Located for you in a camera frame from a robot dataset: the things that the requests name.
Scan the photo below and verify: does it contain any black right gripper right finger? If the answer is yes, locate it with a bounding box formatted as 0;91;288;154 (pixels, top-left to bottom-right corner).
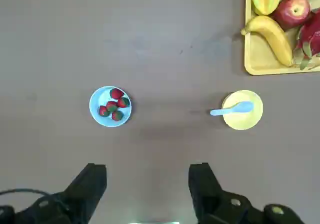
188;162;306;224

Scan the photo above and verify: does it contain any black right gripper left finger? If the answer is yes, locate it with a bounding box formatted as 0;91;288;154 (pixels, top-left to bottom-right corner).
0;162;108;224

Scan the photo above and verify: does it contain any red toy strawberry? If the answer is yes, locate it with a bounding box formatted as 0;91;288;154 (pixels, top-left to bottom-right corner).
116;97;130;109
106;101;118;113
111;110;125;122
109;88;125;100
98;105;111;117

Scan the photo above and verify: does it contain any light blue plastic spoon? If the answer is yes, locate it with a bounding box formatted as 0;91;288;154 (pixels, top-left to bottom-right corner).
209;101;255;117

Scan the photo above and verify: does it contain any yellow bowl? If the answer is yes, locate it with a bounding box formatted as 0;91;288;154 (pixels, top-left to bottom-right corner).
221;89;264;131

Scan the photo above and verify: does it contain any light blue bowl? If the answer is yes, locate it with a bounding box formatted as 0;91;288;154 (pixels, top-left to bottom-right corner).
89;85;133;128

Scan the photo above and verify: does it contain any yellow plastic tray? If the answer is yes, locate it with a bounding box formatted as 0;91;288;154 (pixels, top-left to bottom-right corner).
244;0;320;76

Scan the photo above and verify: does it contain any yellow banana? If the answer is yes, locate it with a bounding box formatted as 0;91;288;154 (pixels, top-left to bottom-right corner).
240;15;295;67

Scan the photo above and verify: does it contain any red dragon fruit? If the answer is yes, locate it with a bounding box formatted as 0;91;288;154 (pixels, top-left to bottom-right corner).
292;8;320;71

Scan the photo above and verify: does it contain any red apple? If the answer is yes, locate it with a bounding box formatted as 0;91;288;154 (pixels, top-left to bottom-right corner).
272;0;312;30

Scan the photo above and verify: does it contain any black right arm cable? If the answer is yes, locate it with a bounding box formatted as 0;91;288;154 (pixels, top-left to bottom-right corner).
0;188;72;211

